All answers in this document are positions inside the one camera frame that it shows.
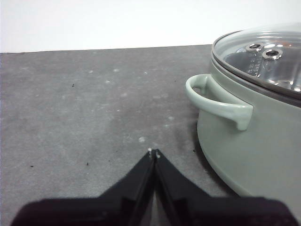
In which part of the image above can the pale green electric steamer pot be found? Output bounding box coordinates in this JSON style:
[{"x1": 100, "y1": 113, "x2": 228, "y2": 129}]
[{"x1": 185, "y1": 35, "x2": 301, "y2": 199}]

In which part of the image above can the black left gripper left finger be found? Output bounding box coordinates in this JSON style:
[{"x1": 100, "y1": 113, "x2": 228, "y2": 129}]
[{"x1": 10, "y1": 149, "x2": 156, "y2": 226}]

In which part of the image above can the glass lid with green knob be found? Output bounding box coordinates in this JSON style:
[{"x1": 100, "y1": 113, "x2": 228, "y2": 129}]
[{"x1": 211, "y1": 22, "x2": 301, "y2": 94}]

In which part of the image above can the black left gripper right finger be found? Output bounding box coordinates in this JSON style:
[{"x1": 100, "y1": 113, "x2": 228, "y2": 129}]
[{"x1": 153, "y1": 148, "x2": 298, "y2": 226}]

